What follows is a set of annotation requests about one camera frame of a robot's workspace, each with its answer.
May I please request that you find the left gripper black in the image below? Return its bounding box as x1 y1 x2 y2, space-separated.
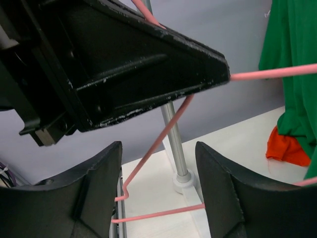
0 0 80 147

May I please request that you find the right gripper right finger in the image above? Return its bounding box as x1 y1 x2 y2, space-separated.
195 142 317 238

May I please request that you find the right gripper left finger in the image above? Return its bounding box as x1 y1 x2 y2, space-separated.
0 141 122 238

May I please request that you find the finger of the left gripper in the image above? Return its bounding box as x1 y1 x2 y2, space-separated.
37 0 230 132

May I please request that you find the pink wire hanger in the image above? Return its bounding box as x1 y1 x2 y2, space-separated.
111 0 317 224

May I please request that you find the orange t shirt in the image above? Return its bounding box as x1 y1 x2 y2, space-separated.
265 126 311 167

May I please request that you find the green t shirt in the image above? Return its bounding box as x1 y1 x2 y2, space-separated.
258 0 317 181

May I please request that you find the white metal clothes rack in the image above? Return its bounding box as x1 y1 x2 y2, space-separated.
143 0 211 238

